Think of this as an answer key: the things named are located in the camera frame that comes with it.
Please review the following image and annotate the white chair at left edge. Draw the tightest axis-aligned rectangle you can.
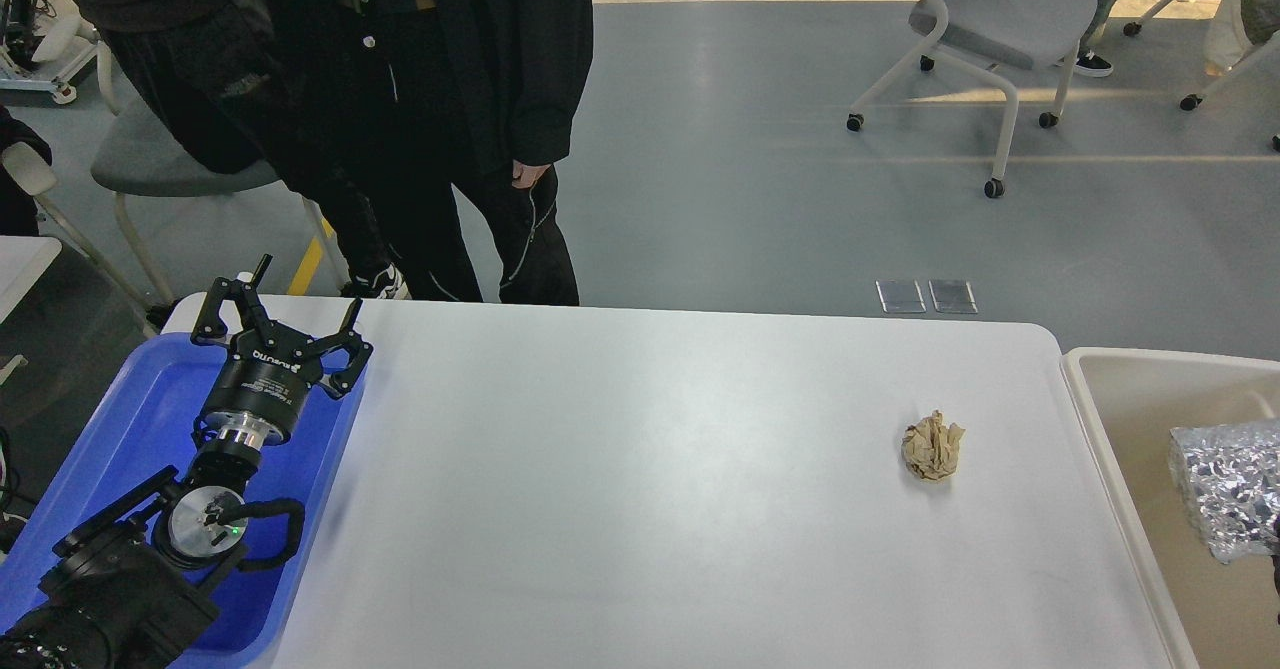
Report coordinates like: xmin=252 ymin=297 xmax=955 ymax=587
xmin=1 ymin=107 xmax=157 ymax=338

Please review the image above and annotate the metal floor plate left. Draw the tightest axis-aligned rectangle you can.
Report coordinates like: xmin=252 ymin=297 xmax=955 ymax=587
xmin=876 ymin=280 xmax=928 ymax=313

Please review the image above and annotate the white equipment stand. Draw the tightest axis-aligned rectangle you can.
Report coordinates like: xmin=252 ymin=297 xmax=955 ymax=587
xmin=1 ymin=0 xmax=105 ymax=105

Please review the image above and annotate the white chair at right edge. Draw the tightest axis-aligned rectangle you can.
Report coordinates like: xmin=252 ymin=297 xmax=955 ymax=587
xmin=1123 ymin=0 xmax=1277 ymax=113

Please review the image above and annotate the white chair at edge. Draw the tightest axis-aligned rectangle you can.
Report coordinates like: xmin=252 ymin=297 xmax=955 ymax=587
xmin=1 ymin=107 xmax=157 ymax=338
xmin=1123 ymin=0 xmax=1277 ymax=113

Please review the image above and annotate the aluminium foil sheet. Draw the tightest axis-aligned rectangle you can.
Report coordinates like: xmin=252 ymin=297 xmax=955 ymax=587
xmin=1167 ymin=420 xmax=1279 ymax=564

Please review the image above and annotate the grey chair behind persons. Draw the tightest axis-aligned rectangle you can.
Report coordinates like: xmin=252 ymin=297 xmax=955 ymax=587
xmin=90 ymin=19 xmax=351 ymax=302

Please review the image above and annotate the person in black jacket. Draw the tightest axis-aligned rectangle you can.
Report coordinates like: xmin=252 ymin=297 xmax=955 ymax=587
xmin=266 ymin=0 xmax=593 ymax=306

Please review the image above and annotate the crumpled brown paper ball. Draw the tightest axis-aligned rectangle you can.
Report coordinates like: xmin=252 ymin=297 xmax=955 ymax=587
xmin=901 ymin=411 xmax=966 ymax=484

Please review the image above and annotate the white side table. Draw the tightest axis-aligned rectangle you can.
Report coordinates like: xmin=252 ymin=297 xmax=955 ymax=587
xmin=1 ymin=235 xmax=63 ymax=322

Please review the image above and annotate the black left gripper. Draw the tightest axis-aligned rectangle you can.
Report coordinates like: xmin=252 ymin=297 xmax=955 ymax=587
xmin=188 ymin=255 xmax=372 ymax=445

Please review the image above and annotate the metal floor plate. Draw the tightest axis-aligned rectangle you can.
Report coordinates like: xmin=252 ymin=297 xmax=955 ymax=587
xmin=876 ymin=280 xmax=928 ymax=313
xmin=928 ymin=280 xmax=979 ymax=315

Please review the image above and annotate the blue plastic tray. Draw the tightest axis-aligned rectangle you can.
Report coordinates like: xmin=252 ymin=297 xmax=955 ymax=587
xmin=0 ymin=333 xmax=367 ymax=669

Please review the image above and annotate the grey white office chair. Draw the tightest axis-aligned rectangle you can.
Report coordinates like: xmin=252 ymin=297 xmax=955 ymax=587
xmin=846 ymin=0 xmax=1097 ymax=200

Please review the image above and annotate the beige plastic bin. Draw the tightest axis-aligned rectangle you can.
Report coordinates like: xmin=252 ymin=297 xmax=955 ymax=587
xmin=1062 ymin=347 xmax=1279 ymax=668

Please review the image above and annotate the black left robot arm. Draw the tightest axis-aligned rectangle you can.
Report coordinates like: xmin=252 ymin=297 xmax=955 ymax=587
xmin=3 ymin=258 xmax=374 ymax=668

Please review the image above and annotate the person in dark trousers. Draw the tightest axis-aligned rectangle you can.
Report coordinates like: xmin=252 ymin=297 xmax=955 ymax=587
xmin=73 ymin=0 xmax=410 ymax=301

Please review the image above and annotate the metal floor plate right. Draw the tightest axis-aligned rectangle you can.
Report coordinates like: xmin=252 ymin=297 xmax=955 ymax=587
xmin=928 ymin=280 xmax=979 ymax=315

